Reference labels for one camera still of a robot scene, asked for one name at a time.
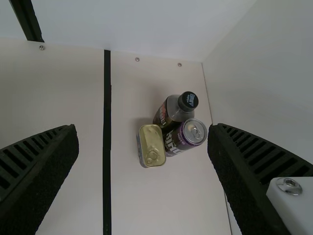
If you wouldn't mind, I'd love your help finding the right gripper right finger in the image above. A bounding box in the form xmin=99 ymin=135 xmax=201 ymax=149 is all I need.
xmin=206 ymin=122 xmax=313 ymax=235

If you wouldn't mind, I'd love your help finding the black post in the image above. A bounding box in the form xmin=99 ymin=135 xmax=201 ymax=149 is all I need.
xmin=9 ymin=0 xmax=45 ymax=43

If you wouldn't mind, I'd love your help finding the black strip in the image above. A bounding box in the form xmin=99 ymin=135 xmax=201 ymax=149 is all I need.
xmin=102 ymin=49 xmax=112 ymax=235

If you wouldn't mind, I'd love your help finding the rectangular tin with gold lid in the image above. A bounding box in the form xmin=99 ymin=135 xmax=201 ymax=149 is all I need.
xmin=135 ymin=124 xmax=167 ymax=169

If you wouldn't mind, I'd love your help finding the dark coffee bottle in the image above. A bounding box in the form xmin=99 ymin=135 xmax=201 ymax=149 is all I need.
xmin=152 ymin=91 xmax=200 ymax=134

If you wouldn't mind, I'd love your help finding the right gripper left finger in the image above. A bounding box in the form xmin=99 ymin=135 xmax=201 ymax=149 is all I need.
xmin=0 ymin=123 xmax=80 ymax=235

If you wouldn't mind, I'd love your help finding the purple drink can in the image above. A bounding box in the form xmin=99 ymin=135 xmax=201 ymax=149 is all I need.
xmin=163 ymin=118 xmax=208 ymax=158

